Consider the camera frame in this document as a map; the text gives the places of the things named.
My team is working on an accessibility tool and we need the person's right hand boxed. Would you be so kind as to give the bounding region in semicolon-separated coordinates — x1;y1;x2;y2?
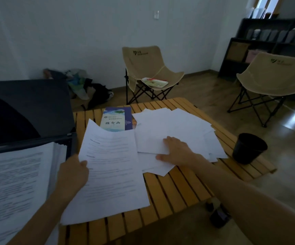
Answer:
155;136;204;171

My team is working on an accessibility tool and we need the person's left hand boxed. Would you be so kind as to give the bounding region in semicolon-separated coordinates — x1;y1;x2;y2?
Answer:
55;154;90;202

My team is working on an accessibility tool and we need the pile of white papers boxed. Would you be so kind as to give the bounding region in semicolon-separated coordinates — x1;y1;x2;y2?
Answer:
132;108;228;177

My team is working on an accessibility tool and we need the sorted text document stack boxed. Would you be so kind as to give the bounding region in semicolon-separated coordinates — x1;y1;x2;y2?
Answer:
0;142;68;245

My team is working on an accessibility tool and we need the blue booklet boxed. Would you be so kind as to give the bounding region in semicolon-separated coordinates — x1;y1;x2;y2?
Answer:
99;107;133;132

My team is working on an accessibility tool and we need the grey laptop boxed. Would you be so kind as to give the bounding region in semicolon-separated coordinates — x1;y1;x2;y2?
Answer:
0;79;77;161

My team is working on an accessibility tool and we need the person's left forearm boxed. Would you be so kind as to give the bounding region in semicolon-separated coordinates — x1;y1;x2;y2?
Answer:
7;191;70;245

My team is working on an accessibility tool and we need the person's right forearm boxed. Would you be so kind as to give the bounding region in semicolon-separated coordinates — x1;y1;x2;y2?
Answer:
192;155;295;245

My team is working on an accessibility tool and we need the wooden slatted table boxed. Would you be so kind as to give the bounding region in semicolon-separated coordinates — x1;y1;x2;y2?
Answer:
57;97;277;245

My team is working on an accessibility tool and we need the black plastic pot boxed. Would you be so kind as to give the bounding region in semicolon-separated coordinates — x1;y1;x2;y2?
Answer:
232;133;268;165

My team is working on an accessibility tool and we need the dark bottle with blue cap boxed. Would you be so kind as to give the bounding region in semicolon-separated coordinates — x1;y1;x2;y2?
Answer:
209;202;232;229

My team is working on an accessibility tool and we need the red and white booklet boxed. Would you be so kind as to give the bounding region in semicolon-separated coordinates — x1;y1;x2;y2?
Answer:
141;77;169;89

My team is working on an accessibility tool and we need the black shelf unit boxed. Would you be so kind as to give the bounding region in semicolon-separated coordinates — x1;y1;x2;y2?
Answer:
217;17;295;103

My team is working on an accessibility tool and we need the beige folding chair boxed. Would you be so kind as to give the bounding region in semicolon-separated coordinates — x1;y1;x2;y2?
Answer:
122;46;185;105
227;52;295;128

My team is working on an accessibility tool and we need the woven storage basket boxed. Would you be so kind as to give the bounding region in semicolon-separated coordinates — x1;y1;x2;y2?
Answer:
226;42;250;62

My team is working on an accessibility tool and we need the pink storage box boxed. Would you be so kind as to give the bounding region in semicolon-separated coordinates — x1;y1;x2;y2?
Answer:
245;49;261;64

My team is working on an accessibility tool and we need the tall narrow window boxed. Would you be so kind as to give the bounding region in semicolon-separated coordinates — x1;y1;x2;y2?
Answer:
249;0;281;20

